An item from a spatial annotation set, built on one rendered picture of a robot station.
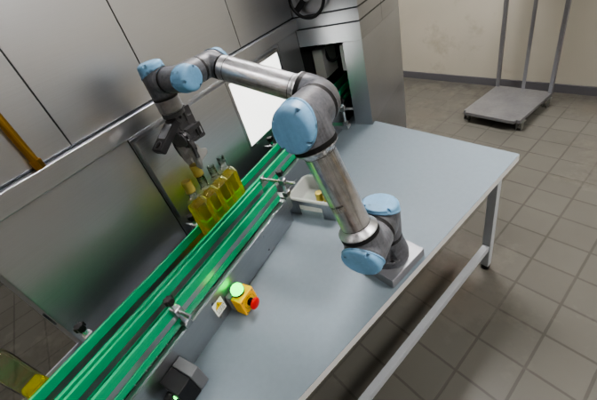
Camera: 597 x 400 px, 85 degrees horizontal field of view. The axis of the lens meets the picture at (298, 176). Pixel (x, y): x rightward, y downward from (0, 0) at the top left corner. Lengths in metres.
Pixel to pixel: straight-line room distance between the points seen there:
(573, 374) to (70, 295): 1.92
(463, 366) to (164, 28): 1.87
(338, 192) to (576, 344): 1.46
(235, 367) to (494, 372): 1.18
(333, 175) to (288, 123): 0.17
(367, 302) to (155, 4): 1.20
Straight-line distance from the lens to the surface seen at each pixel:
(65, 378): 1.19
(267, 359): 1.10
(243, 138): 1.52
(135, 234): 1.26
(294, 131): 0.73
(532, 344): 1.97
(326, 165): 0.78
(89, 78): 1.15
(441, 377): 1.83
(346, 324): 1.09
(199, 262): 1.18
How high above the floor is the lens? 1.68
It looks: 34 degrees down
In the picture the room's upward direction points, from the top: 17 degrees counter-clockwise
